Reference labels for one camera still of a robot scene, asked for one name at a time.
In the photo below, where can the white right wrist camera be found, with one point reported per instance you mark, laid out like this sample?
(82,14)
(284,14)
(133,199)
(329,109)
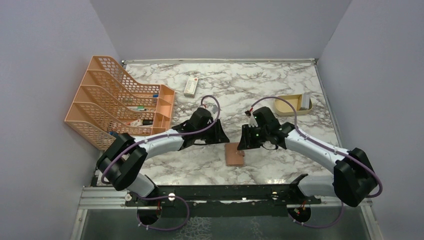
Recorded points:
(252,119)

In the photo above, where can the white red small box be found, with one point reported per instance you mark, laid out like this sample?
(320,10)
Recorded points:
(191,87)

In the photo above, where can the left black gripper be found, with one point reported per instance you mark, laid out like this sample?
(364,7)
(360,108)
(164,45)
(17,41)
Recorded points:
(219,136)

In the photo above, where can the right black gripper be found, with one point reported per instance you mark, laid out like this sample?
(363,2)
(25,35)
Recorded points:
(246,142)

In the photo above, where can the orange plastic file rack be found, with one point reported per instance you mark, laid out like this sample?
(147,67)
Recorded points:
(109,100)

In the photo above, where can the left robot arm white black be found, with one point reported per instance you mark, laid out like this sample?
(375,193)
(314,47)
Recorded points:
(121,163)

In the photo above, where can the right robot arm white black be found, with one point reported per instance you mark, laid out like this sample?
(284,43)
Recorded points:
(352,178)

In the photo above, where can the tan leather card holder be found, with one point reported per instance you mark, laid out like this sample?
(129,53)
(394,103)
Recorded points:
(233,156)

